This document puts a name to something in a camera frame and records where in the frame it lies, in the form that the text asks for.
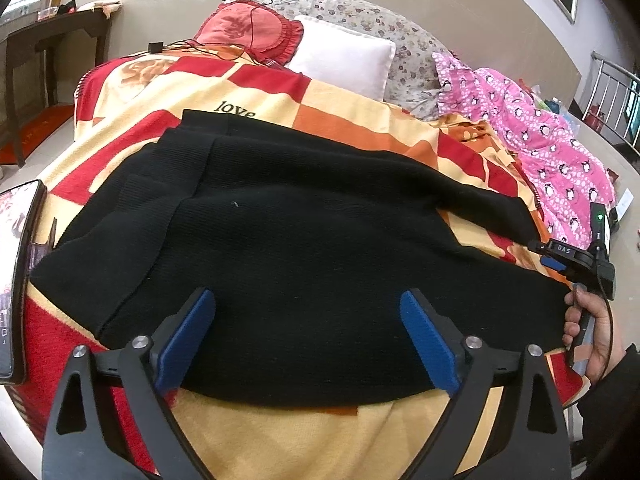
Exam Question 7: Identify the black knit pants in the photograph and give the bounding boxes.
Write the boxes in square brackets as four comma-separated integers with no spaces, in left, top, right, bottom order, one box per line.
[32,110,567,408]

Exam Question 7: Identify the person's right hand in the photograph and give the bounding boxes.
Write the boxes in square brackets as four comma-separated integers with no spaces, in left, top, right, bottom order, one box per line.
[562,284,626,385]

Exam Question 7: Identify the pink penguin quilt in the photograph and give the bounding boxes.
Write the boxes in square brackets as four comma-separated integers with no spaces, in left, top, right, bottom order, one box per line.
[432,53,615,248]

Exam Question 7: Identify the metal stair railing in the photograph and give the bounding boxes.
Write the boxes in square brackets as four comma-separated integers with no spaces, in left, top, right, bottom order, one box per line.
[579,51,639,164]

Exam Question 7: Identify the grey floral pillow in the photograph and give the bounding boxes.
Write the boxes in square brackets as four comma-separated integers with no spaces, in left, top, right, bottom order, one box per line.
[269,0,449,122]

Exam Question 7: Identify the smartphone with lit screen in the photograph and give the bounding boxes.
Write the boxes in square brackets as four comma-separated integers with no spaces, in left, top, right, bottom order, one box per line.
[1,180,47,385]

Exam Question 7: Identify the white pillow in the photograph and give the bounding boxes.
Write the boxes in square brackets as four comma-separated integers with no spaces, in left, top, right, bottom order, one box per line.
[286,15,396,101]

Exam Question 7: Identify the red floor mat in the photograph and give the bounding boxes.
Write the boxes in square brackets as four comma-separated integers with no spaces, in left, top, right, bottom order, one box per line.
[20,104,74,158]

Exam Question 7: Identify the red frilled pillow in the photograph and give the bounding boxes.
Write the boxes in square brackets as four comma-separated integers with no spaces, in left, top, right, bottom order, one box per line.
[194,0,304,66]

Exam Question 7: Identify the dark wooden desk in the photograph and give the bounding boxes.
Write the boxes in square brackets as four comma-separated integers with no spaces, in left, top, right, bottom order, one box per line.
[1,9,111,168]

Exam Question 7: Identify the black charger with cable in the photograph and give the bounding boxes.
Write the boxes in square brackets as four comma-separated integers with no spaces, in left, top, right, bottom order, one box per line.
[148,41,164,54]

